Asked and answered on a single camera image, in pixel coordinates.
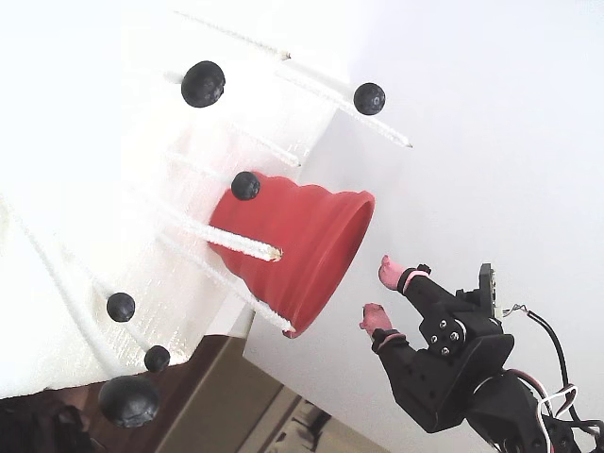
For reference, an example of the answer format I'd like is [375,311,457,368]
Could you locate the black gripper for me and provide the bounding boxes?
[359,254,516,435]

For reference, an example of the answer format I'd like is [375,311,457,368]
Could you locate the dark blueberry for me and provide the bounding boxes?
[143,344,172,374]
[97,375,160,429]
[106,292,137,324]
[230,170,261,202]
[180,59,227,109]
[353,81,387,116]

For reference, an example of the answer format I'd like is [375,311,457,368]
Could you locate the red collapsible silicone cup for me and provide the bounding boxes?
[207,174,377,339]

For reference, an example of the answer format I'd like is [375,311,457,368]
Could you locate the white fuzzy stick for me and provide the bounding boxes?
[282,77,414,150]
[120,325,148,353]
[134,186,284,263]
[226,123,302,169]
[89,277,112,301]
[273,65,358,98]
[162,150,235,185]
[153,228,297,334]
[172,9,292,60]
[0,195,114,378]

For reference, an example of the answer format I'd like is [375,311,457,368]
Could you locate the white backdrop sheet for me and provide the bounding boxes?
[243,0,604,453]

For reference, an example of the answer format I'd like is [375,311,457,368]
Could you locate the beige wooden cabinet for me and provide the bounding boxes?
[155,334,393,453]

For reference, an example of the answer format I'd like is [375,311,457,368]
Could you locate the white foam block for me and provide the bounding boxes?
[0,0,353,400]

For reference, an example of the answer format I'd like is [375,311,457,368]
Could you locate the dark fabric object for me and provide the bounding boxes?
[0,391,95,453]

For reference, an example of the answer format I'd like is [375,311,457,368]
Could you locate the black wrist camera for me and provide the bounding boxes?
[455,261,502,318]

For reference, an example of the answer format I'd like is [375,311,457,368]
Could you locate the black camera cable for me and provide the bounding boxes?
[500,304,596,426]

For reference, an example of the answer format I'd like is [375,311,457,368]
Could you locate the servo wire bundle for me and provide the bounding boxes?
[535,377,604,453]

